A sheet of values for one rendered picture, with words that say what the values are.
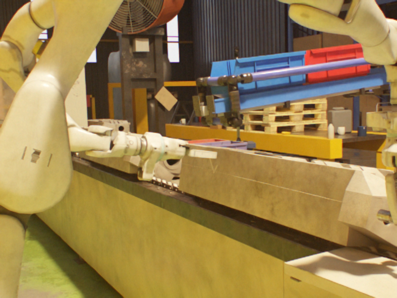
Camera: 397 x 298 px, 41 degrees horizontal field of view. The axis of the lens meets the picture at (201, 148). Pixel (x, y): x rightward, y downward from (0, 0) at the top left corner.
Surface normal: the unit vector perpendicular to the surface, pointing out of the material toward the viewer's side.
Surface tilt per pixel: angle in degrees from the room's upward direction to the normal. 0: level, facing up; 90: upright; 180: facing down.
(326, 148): 90
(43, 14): 115
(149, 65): 90
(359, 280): 0
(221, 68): 88
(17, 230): 86
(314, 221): 80
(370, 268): 0
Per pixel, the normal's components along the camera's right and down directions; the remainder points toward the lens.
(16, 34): -0.30, 0.44
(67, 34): 0.08, 0.03
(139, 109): 0.47, 0.07
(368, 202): -0.84, -0.25
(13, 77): -0.14, 0.57
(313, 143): -0.88, 0.08
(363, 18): 0.61, 0.43
